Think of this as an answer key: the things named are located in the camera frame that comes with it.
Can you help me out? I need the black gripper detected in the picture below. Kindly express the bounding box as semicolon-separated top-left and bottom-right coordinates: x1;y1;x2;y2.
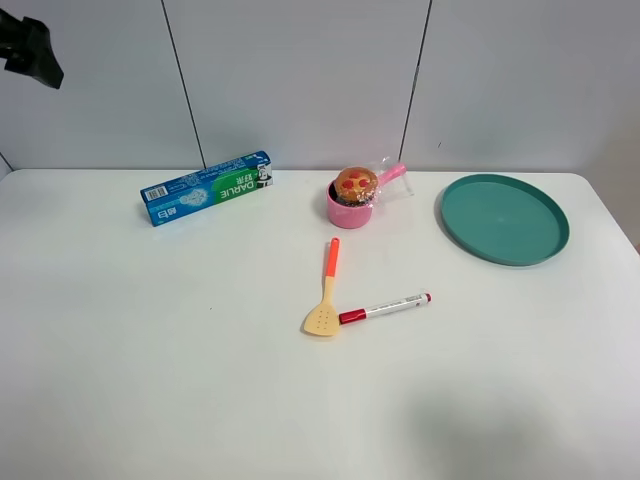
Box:
0;10;64;89

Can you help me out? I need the toy pizza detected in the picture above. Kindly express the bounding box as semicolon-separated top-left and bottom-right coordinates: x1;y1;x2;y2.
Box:
329;157;414;208

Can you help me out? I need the blue green toothpaste box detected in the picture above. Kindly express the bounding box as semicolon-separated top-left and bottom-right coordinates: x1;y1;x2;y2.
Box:
140;151;273;227

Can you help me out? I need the pink toy saucepan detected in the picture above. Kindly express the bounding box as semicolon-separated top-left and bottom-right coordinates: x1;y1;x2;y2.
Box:
326;179;375;229

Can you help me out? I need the orange beige toy spatula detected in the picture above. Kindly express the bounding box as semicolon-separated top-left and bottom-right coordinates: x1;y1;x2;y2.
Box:
303;237;340;337

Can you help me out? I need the red white marker pen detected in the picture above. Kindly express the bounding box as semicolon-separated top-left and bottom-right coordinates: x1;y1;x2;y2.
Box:
338;293;432;325

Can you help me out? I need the teal round plate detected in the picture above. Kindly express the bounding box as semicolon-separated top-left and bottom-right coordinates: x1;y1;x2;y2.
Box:
439;174;570;267

